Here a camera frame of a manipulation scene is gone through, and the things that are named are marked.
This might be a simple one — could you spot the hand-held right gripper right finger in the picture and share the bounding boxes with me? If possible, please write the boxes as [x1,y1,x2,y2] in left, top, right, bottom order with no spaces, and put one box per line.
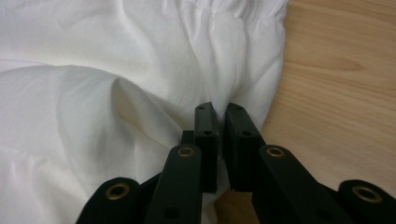
[224,102,266,192]

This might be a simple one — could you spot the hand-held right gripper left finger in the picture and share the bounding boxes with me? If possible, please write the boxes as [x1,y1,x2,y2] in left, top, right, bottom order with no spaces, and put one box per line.
[193,102,220,194]

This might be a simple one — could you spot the white garment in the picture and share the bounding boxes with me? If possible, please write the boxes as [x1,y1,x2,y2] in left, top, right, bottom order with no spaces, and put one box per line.
[0,0,289,224]

